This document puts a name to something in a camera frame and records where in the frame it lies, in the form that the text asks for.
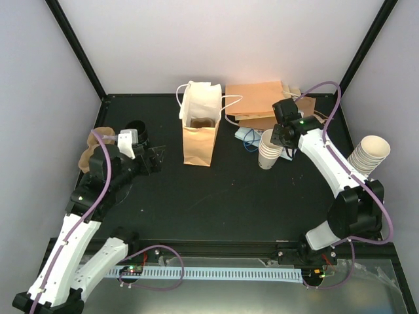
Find brown pulp cup carrier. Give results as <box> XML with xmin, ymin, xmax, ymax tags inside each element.
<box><xmin>190</xmin><ymin>118</ymin><xmax>215</xmax><ymax>129</ymax></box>

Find orange paper bag white handles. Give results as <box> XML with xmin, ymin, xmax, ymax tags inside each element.
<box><xmin>175</xmin><ymin>81</ymin><xmax>243</xmax><ymax>167</ymax></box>

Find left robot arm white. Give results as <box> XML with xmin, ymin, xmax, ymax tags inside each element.
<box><xmin>12</xmin><ymin>144</ymin><xmax>165</xmax><ymax>313</ymax></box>

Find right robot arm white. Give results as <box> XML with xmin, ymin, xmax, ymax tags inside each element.
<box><xmin>270</xmin><ymin>98</ymin><xmax>384</xmax><ymax>264</ymax></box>

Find black paper cup stack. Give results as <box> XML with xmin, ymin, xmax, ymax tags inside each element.
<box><xmin>125</xmin><ymin>120</ymin><xmax>149</xmax><ymax>147</ymax></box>

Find white paper cup stack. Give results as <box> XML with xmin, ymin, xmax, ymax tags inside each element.
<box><xmin>258</xmin><ymin>129</ymin><xmax>283</xmax><ymax>170</ymax></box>

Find light blue paper bag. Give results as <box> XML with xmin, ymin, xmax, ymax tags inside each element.
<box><xmin>234</xmin><ymin>127</ymin><xmax>263</xmax><ymax>152</ymax></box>

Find brown kraft paper bag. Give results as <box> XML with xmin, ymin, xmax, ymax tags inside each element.
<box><xmin>238</xmin><ymin>97</ymin><xmax>329</xmax><ymax>130</ymax></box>

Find orange paper bag stack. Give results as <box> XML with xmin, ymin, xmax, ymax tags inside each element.
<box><xmin>225</xmin><ymin>81</ymin><xmax>291</xmax><ymax>120</ymax></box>

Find pulp cup carrier stack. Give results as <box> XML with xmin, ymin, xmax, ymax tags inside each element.
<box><xmin>78</xmin><ymin>127</ymin><xmax>115</xmax><ymax>173</ymax></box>

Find tall white cup stack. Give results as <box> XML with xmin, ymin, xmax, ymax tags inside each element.
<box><xmin>347</xmin><ymin>135</ymin><xmax>391</xmax><ymax>177</ymax></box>

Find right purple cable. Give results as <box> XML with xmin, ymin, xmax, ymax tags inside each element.
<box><xmin>294</xmin><ymin>80</ymin><xmax>394</xmax><ymax>245</ymax></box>

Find purple cable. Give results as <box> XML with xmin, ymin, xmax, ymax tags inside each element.
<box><xmin>29</xmin><ymin>129</ymin><xmax>114</xmax><ymax>314</ymax></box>
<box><xmin>294</xmin><ymin>80</ymin><xmax>394</xmax><ymax>245</ymax></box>

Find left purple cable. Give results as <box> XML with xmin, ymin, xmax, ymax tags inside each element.
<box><xmin>29</xmin><ymin>129</ymin><xmax>114</xmax><ymax>314</ymax></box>

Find blue slotted cable duct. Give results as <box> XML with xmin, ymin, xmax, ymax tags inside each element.
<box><xmin>105</xmin><ymin>266</ymin><xmax>302</xmax><ymax>283</ymax></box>

